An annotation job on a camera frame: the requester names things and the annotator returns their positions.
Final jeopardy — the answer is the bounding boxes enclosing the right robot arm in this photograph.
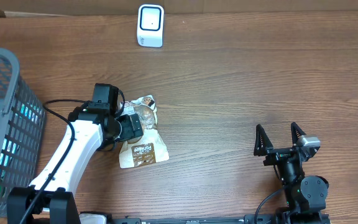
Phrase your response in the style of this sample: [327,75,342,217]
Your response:
[253,122,331,224]

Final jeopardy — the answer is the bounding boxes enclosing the white barcode scanner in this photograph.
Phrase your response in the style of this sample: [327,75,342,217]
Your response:
[137,4,165,48]

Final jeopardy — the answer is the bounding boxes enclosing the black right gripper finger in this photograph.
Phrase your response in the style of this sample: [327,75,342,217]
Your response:
[291,122,306,145]
[254,124,273,156]

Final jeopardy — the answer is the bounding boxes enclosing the brown pancake snack bag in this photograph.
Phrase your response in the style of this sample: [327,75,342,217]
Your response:
[119,95,169,169]

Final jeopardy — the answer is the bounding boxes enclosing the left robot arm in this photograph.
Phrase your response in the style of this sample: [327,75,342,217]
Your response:
[7,83,144,223]

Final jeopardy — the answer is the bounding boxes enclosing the grey plastic mesh basket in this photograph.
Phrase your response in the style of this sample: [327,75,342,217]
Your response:
[0,48,46,218]

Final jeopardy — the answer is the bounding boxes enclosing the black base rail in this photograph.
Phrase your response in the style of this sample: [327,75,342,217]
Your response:
[79,211,332,224]

